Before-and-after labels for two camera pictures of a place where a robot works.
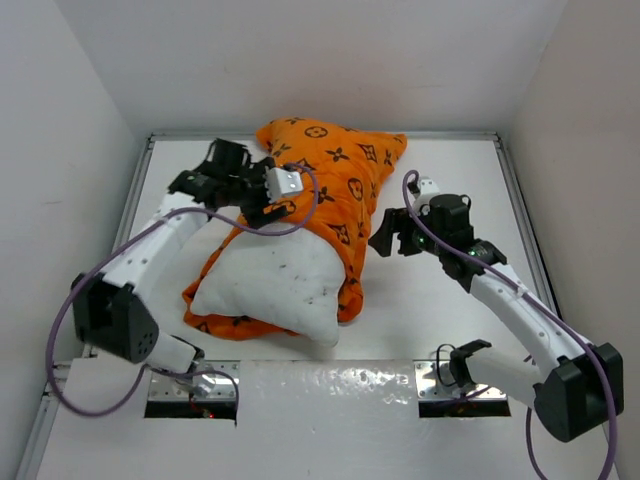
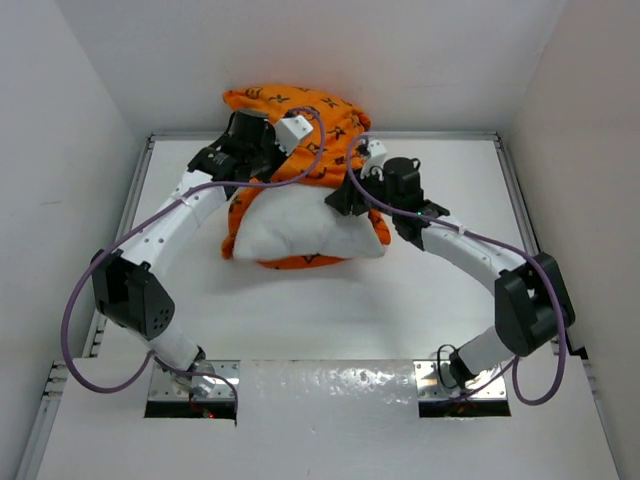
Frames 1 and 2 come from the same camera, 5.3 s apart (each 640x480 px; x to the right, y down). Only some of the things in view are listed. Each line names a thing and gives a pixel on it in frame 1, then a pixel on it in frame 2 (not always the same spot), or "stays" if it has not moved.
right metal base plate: (434, 381) stays
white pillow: (293, 281) -> (283, 220)
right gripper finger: (381, 240) -> (348, 201)
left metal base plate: (211, 380) stays
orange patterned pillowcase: (326, 172) -> (325, 159)
